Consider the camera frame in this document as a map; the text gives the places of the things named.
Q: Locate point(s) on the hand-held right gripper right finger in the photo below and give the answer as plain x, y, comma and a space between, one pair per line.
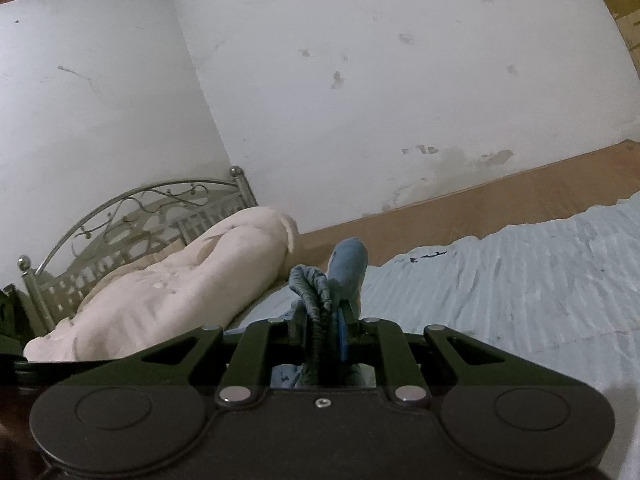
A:
343, 336

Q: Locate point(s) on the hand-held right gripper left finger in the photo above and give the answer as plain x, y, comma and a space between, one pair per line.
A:
295, 331

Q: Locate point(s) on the blue pants with orange print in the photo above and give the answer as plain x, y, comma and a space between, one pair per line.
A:
347, 261

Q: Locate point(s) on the white comforter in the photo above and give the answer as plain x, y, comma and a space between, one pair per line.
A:
190, 285

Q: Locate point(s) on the metal bed headboard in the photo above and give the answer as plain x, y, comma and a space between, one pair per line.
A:
105, 220

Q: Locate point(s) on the light blue bed sheet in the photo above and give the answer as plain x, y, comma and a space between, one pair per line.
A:
500, 285

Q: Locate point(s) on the brown wooden panel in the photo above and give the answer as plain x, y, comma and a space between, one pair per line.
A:
625, 0

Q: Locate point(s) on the brown wooden bed rail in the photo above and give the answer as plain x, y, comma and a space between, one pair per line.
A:
500, 200

